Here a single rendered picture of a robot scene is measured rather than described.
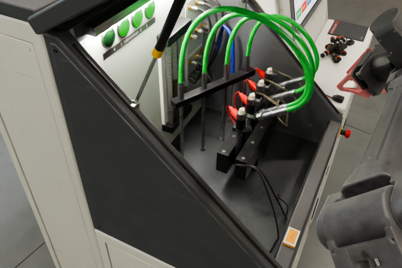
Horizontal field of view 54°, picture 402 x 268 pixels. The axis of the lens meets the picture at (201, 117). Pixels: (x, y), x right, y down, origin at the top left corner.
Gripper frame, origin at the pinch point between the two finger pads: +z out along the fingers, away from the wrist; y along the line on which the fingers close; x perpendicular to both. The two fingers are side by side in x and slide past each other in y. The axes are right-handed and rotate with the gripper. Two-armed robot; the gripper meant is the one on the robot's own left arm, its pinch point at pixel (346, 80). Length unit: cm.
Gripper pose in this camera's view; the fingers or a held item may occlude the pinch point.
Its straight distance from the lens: 95.4
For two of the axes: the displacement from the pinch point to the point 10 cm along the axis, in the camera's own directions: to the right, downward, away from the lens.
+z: -4.4, 1.8, 8.8
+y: -6.0, 6.7, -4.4
